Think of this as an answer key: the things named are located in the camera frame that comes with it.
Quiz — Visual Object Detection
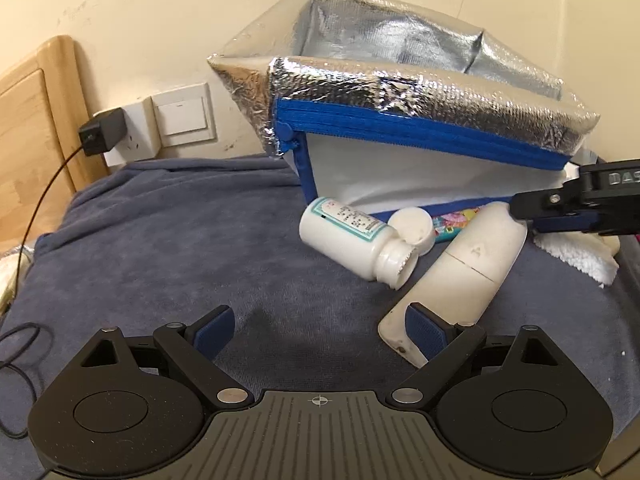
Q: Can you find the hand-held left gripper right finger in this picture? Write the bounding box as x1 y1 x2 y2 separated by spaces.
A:
385 302 566 408

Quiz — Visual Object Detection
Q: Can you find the white wall switch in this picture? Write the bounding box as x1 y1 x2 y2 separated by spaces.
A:
151 81 219 148

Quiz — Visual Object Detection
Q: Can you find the black charger cable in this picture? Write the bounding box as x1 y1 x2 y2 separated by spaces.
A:
0 145 88 441

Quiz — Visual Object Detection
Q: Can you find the white pill bottle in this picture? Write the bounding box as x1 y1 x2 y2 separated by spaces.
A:
299 197 420 291

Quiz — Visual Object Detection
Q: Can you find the white wall socket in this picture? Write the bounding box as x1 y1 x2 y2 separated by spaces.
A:
95 97 163 168

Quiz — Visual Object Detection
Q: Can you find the beige cloth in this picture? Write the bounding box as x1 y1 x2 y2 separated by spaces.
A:
0 245 31 318

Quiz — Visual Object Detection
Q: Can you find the wooden headboard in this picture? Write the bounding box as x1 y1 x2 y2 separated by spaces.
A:
0 35 108 256

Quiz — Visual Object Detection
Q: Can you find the cream plastic tube bottle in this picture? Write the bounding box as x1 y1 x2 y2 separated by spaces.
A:
377 201 529 367

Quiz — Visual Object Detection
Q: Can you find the black charger plug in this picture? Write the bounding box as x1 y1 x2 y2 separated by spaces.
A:
78 108 128 157

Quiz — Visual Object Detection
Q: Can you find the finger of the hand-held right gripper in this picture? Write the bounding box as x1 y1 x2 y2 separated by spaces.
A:
531 210 603 236
507 180 583 223

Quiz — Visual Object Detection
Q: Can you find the white towel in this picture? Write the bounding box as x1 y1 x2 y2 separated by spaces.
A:
534 232 622 288

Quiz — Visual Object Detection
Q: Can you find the colourful printed packet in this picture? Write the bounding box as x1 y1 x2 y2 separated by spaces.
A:
431 207 483 243

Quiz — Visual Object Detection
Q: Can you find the blue blanket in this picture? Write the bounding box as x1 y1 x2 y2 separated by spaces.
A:
0 155 640 461

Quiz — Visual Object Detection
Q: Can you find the silver insulated bag blue trim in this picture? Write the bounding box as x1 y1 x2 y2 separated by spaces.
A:
207 0 601 233

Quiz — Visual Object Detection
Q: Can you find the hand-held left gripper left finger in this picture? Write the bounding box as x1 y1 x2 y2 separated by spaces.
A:
75 305 256 408

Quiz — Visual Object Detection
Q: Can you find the white bottle cap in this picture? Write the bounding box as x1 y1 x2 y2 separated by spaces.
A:
388 207 437 256

